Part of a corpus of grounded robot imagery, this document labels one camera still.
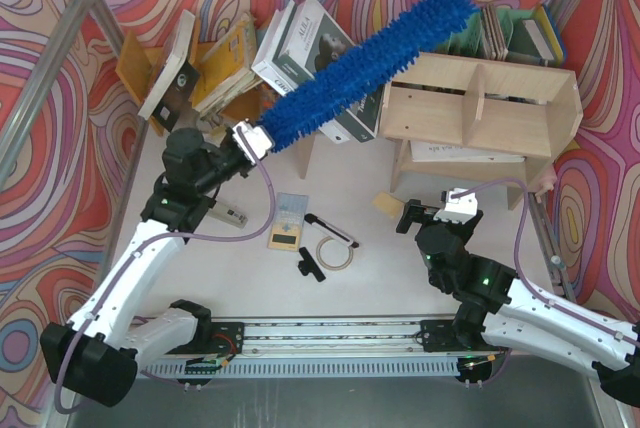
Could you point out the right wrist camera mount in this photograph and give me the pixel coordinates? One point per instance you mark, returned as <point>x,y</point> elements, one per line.
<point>458,206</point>

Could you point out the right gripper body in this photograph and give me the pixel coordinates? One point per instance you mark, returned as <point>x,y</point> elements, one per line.
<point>417,213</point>

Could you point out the roll of beige tape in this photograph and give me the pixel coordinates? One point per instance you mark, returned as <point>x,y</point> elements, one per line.
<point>332,255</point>

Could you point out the blue yellow calculator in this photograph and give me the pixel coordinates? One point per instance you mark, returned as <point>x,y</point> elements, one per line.
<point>287,226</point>

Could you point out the blue microfibre duster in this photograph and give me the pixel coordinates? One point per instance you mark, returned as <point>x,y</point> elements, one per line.
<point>358,73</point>

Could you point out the yellow worn books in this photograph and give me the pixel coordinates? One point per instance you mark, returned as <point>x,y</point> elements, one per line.
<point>225,69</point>

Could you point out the light wooden bookshelf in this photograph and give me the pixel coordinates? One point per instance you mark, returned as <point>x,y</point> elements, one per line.
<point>526,110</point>

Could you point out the white book black cover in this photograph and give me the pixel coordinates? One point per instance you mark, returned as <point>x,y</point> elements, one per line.
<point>173,76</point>

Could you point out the white Chokladfabriken book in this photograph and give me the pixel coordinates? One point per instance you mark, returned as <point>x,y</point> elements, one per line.
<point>272,68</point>

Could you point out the teal desk organiser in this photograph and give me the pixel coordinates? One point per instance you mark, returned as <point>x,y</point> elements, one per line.
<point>471,42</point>

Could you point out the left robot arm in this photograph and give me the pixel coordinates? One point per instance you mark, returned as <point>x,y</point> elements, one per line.
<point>97,353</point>

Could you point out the blue grey book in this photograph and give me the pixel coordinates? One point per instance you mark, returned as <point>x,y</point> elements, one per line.
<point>545,36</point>

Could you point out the white papers on shelf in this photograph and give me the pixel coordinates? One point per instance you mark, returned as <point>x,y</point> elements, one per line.
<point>429,152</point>

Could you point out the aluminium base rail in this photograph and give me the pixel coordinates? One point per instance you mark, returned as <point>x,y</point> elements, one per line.
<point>330,335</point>

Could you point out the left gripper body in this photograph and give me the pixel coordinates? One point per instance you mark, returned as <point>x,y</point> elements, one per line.
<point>235,158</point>

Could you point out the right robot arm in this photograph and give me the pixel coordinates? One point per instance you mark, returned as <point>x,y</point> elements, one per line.
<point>499,307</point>

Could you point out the black plastic clip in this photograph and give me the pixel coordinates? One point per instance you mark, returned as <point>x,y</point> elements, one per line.
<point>307,266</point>

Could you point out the pencils bundle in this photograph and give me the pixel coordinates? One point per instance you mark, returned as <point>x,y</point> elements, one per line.
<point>267,97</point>

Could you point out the brass padlock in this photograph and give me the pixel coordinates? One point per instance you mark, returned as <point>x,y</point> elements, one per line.
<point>213,127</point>

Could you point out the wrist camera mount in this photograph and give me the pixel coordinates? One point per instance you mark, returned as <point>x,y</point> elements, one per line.
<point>253,141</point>
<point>458,206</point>

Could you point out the yellow wooden book rack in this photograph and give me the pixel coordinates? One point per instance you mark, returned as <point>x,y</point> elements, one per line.
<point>135,64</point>

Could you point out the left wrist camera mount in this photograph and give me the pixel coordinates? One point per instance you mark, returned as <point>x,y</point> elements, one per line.
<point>253,141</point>

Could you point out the brown notebooks in organiser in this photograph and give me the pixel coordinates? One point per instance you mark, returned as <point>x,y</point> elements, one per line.
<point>494,35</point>

